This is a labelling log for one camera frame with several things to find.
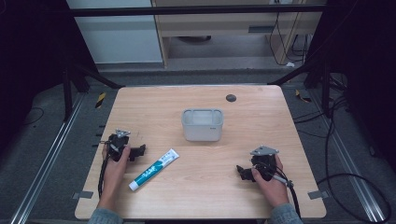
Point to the black metal stand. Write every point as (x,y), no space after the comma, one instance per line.
(326,90)
(67,96)

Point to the black curtain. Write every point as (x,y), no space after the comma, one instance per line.
(367,62)
(31,46)

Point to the grey table bracket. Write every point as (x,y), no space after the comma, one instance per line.
(82,195)
(318,195)

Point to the black horizontal bar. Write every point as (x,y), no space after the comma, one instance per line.
(186,11)

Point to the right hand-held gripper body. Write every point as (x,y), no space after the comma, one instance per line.
(264,161)

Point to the white cabinet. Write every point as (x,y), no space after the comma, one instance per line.
(118,40)

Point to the white plug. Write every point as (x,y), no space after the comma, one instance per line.
(290,64)

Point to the white and teal toothpaste tube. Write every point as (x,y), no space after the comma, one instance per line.
(154,170)

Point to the person's left hand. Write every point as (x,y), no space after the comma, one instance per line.
(113,174)

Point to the white plastic container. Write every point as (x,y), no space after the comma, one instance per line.
(202,129)

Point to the aluminium floor rail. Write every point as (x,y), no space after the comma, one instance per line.
(46,161)
(351,174)

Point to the dark round table grommet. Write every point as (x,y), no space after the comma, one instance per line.
(230,98)

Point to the yellow and black tape strip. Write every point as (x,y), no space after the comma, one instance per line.
(100,100)
(302,98)

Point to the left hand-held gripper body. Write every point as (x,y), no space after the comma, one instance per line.
(116,146)

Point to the person's right hand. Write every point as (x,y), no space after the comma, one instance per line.
(275,189)

